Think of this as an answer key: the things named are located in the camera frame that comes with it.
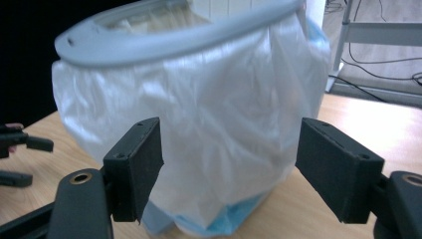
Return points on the white metal frame desk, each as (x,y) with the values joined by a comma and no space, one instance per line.
(381,33)

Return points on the black curtain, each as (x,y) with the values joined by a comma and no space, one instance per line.
(26,49)

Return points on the grey and white trash can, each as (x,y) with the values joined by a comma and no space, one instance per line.
(149,46)

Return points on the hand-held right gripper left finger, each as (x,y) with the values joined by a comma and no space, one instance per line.
(136,166)

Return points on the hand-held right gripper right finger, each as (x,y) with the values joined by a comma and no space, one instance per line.
(341,172)

